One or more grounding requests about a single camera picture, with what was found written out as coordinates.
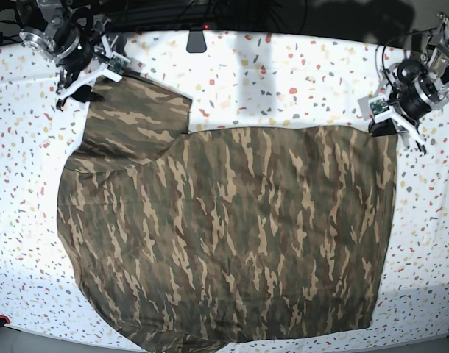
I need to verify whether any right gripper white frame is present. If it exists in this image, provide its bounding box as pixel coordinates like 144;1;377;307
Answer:
56;35;126;110

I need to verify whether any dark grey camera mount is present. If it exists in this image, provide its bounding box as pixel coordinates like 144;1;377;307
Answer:
186;30;207;54

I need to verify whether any camouflage T-shirt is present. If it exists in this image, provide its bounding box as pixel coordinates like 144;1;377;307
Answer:
57;75;397;352

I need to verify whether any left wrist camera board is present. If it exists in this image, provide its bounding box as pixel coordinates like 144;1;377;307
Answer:
368;96;391;123

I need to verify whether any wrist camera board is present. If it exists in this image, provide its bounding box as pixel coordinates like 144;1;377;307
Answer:
368;96;391;123
108;52;130;77

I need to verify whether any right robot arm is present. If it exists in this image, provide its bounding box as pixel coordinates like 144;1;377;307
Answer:
15;1;130;110

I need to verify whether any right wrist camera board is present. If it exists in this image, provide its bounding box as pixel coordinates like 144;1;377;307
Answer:
108;52;130;77

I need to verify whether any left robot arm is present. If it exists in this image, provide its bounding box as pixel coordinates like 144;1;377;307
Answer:
366;13;449;154

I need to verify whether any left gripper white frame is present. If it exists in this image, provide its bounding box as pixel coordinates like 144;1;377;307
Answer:
358;93;427;154

